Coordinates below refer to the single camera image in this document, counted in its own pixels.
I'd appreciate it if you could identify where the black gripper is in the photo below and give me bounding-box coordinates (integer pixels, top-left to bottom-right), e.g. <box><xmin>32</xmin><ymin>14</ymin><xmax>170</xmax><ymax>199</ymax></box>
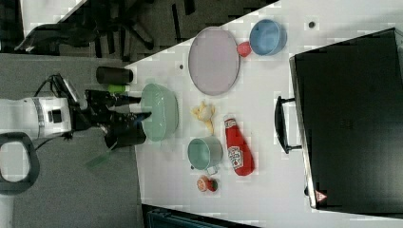
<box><xmin>71</xmin><ymin>89</ymin><xmax>151</xmax><ymax>147</ymax></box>

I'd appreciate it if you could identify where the black oven door handle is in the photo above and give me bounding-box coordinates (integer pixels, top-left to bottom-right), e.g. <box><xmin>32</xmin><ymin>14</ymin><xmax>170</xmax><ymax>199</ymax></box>
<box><xmin>275</xmin><ymin>96</ymin><xmax>302</xmax><ymax>154</ymax></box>

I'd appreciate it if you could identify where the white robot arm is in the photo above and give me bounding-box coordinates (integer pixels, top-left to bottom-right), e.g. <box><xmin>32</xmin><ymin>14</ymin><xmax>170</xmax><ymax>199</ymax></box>
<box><xmin>1</xmin><ymin>89</ymin><xmax>151</xmax><ymax>148</ymax></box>

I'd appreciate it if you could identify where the black toaster oven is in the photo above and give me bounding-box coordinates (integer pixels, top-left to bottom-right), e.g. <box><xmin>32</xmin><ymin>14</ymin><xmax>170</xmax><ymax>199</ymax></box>
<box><xmin>290</xmin><ymin>28</ymin><xmax>403</xmax><ymax>219</ymax></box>

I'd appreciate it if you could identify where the green perforated colander basket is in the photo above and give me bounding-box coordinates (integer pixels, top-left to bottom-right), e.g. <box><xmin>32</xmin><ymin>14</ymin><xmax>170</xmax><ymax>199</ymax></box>
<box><xmin>141</xmin><ymin>84</ymin><xmax>179</xmax><ymax>142</ymax></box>

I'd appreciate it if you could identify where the yellow toy peeled banana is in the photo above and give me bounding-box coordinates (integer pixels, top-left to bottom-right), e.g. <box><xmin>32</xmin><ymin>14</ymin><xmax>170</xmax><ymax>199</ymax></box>
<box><xmin>191</xmin><ymin>101</ymin><xmax>215</xmax><ymax>135</ymax></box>

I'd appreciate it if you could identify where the black office chair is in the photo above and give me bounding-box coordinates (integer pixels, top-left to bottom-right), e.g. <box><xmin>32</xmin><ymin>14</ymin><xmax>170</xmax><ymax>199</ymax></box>
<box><xmin>13</xmin><ymin>0</ymin><xmax>198</xmax><ymax>63</ymax></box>

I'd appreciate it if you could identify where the green mug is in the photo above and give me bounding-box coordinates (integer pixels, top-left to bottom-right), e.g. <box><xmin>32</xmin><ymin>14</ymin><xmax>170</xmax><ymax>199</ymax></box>
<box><xmin>187</xmin><ymin>136</ymin><xmax>223</xmax><ymax>176</ymax></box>

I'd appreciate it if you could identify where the large grey round plate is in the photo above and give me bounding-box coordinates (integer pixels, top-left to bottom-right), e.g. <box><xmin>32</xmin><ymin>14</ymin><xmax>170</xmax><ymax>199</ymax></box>
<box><xmin>188</xmin><ymin>27</ymin><xmax>240</xmax><ymax>96</ymax></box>

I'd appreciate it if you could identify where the toy orange slice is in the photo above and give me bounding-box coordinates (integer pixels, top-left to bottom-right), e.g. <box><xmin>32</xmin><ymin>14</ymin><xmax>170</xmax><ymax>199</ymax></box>
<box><xmin>197</xmin><ymin>176</ymin><xmax>208</xmax><ymax>192</ymax></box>

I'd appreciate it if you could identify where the small red toy fruit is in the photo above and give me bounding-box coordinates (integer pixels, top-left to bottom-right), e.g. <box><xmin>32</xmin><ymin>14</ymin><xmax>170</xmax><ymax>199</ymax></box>
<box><xmin>207</xmin><ymin>179</ymin><xmax>218</xmax><ymax>192</ymax></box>

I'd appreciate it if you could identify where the dark blue storage bin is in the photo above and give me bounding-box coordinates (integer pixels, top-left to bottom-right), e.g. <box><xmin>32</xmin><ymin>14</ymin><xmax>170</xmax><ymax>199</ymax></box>
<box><xmin>145</xmin><ymin>208</ymin><xmax>255</xmax><ymax>228</ymax></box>

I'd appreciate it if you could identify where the red ketchup bottle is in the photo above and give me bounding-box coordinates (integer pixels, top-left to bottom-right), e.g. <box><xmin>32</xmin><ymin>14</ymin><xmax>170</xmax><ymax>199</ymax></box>
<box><xmin>223</xmin><ymin>115</ymin><xmax>255</xmax><ymax>176</ymax></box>

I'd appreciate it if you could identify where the red toy strawberry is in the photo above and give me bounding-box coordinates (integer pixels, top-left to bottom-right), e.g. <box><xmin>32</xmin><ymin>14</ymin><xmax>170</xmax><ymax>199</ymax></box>
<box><xmin>237</xmin><ymin>42</ymin><xmax>252</xmax><ymax>57</ymax></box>

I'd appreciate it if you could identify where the blue bowl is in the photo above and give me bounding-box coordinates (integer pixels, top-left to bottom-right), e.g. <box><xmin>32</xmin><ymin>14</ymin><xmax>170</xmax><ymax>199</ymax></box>
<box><xmin>249</xmin><ymin>19</ymin><xmax>287</xmax><ymax>56</ymax></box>

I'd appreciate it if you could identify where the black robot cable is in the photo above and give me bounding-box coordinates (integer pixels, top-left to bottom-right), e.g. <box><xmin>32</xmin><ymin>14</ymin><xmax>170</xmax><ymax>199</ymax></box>
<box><xmin>32</xmin><ymin>73</ymin><xmax>65</xmax><ymax>98</ymax></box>

